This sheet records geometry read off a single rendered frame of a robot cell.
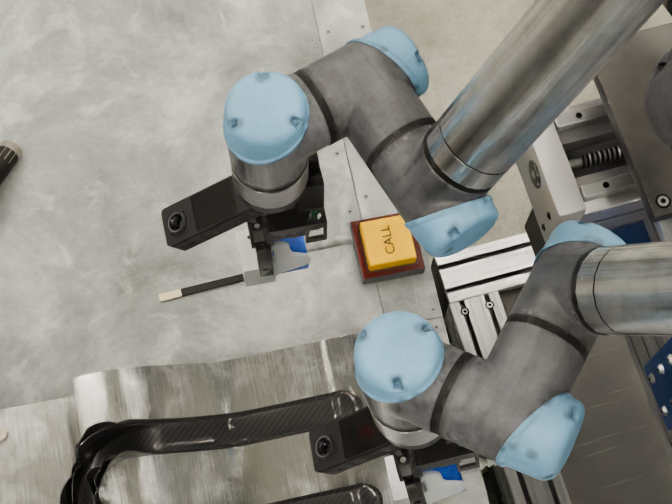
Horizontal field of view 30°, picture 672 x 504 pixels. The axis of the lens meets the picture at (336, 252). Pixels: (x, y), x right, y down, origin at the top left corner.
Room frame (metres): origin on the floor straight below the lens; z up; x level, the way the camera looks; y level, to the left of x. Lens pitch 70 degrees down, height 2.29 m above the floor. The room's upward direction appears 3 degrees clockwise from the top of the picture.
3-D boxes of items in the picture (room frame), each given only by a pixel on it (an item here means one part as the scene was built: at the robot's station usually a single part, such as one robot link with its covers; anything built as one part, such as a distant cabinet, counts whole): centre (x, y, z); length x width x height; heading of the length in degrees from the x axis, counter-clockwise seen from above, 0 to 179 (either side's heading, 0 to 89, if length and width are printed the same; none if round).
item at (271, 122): (0.50, 0.07, 1.25); 0.09 x 0.08 x 0.11; 124
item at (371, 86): (0.54, -0.03, 1.25); 0.11 x 0.11 x 0.08; 34
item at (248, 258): (0.51, 0.05, 0.93); 0.13 x 0.05 x 0.05; 105
